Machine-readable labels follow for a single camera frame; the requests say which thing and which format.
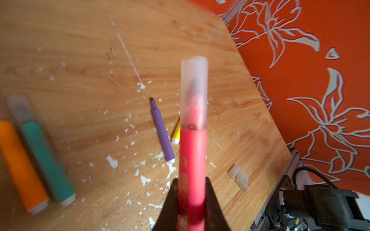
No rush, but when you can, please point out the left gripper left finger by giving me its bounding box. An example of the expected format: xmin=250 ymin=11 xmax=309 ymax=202
xmin=152 ymin=178 xmax=179 ymax=231

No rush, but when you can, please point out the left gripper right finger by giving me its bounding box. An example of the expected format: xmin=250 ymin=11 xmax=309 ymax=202
xmin=205 ymin=177 xmax=231 ymax=231

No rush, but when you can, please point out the pink pen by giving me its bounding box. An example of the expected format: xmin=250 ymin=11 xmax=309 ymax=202
xmin=177 ymin=125 xmax=207 ymax=231

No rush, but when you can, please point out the purple pen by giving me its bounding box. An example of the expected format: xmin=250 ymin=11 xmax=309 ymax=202
xmin=150 ymin=97 xmax=175 ymax=164

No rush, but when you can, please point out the orange pen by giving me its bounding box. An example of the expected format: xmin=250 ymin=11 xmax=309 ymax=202
xmin=1 ymin=108 xmax=49 ymax=215

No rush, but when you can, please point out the green pen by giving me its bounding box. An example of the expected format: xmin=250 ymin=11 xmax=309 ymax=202
xmin=6 ymin=94 xmax=76 ymax=208

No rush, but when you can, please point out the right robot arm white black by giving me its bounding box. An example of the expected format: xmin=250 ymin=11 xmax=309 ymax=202
xmin=250 ymin=167 xmax=370 ymax=231

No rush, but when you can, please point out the yellow pen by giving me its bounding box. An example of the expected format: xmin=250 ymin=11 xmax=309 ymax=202
xmin=171 ymin=119 xmax=181 ymax=145

